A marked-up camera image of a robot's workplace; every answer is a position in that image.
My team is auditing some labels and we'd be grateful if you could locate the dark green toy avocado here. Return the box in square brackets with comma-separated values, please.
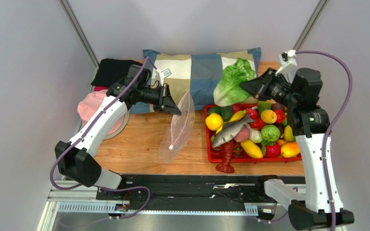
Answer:
[220, 105, 234, 122]

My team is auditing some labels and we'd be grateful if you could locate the black mounting rail base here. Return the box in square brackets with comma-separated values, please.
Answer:
[95, 173, 287, 212]

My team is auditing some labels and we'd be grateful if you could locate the white slotted cable duct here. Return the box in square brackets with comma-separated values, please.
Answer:
[57, 202, 259, 216]

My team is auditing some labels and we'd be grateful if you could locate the green toy custard apple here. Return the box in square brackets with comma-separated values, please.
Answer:
[261, 125, 280, 142]

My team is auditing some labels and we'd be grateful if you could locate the grey toy fish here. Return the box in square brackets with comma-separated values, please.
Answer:
[211, 115, 255, 148]

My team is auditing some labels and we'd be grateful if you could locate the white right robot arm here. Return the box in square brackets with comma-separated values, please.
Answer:
[240, 68, 355, 231]

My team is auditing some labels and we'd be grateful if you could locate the clear zip top bag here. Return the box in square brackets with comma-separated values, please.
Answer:
[158, 91, 195, 164]

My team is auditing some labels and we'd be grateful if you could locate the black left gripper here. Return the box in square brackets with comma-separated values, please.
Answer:
[138, 84, 182, 116]

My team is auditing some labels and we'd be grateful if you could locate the black folded cloth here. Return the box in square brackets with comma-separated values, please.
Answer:
[91, 58, 142, 87]

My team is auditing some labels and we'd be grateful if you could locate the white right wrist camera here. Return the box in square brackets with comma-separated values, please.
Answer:
[276, 50, 297, 83]

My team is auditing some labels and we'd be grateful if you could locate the red plastic tray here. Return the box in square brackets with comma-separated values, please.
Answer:
[203, 103, 303, 164]

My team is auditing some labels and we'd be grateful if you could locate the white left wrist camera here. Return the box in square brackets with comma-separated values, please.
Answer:
[155, 68, 172, 86]

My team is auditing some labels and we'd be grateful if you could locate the red toy lobster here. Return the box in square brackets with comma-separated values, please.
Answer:
[215, 141, 235, 174]

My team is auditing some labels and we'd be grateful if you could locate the yellow toy corn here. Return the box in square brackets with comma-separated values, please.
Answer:
[240, 139, 264, 159]

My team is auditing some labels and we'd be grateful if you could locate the yellow toy banana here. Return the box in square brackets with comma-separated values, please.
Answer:
[215, 110, 246, 134]

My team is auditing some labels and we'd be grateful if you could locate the green toy lettuce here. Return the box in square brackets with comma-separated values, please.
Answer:
[213, 58, 257, 107]

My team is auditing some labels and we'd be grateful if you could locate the yellow toy lemon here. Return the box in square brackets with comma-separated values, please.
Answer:
[205, 113, 224, 131]

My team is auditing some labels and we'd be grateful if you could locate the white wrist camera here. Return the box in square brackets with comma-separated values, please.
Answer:
[276, 50, 297, 83]
[155, 68, 172, 86]

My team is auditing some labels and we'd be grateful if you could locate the pink toy peach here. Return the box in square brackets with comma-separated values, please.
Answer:
[234, 126, 250, 143]

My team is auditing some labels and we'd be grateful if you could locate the green toy lime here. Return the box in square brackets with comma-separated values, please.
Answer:
[207, 106, 221, 116]

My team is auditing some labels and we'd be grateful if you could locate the red toy bell pepper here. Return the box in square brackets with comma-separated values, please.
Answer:
[244, 108, 258, 119]

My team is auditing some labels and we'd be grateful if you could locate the pink bucket hat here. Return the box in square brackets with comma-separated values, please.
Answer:
[77, 89, 131, 140]

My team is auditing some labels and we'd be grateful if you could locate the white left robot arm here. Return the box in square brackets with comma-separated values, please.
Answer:
[52, 65, 181, 191]

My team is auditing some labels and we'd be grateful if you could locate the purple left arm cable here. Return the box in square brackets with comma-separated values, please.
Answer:
[49, 56, 158, 220]

